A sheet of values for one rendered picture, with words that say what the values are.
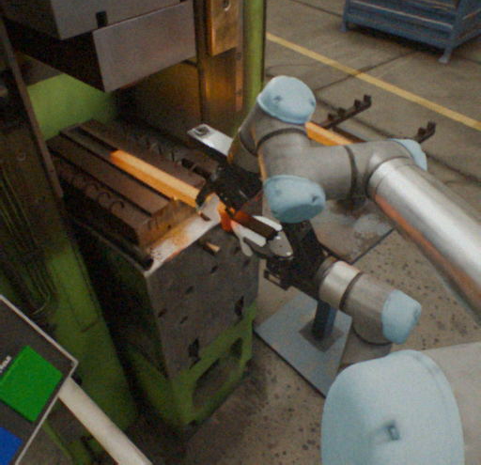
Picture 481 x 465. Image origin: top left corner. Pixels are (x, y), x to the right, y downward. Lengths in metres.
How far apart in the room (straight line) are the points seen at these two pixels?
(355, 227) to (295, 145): 0.74
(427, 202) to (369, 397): 0.28
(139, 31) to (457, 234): 0.54
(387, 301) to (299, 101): 0.33
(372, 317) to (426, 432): 0.47
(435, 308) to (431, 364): 1.86
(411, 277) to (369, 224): 0.94
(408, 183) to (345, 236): 0.74
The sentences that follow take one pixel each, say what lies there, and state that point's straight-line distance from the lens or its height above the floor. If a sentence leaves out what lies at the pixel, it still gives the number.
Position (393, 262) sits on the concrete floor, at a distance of 2.26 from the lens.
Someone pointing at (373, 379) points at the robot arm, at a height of 1.35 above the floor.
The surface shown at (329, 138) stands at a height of 0.99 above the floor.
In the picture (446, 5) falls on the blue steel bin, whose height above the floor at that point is 0.45.
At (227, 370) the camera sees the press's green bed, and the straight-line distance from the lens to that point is 1.62.
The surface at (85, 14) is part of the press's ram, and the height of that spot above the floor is 1.39.
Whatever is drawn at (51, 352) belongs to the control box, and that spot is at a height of 1.00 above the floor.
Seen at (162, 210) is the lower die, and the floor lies 0.98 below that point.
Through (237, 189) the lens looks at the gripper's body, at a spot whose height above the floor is 1.11.
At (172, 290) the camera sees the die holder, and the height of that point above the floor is 0.81.
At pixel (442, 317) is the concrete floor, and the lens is 2.12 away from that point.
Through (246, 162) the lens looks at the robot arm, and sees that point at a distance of 0.68.
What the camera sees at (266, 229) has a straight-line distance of 0.80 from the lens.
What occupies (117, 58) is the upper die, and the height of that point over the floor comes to 1.32.
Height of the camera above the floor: 1.58
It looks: 43 degrees down
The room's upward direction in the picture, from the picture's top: straight up
